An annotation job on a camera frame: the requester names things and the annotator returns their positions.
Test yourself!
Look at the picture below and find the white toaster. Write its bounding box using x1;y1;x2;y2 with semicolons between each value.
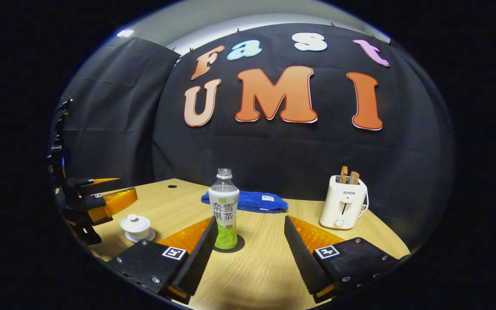
319;175;369;230

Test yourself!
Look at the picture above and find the black backdrop cloth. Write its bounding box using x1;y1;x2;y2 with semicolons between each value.
56;24;454;254

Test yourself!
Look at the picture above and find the blue towel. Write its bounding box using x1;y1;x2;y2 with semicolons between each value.
201;191;289;214

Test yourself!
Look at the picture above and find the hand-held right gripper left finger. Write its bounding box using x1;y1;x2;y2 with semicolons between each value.
108;216;219;302

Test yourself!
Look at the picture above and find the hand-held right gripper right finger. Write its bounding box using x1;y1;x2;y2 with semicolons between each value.
283;215;403;303

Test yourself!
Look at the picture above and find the white saucer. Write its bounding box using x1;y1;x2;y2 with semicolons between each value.
125;228;156;243

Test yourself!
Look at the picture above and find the white teacup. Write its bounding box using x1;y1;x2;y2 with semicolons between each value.
120;222;151;240

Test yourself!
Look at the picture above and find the white teacup lid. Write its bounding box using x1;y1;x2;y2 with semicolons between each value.
121;214;150;229

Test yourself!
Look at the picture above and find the dark brown round coaster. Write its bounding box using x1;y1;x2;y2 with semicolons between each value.
213;234;245;253

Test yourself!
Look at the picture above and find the clear water bottle green label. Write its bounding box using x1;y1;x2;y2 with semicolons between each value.
208;168;240;251

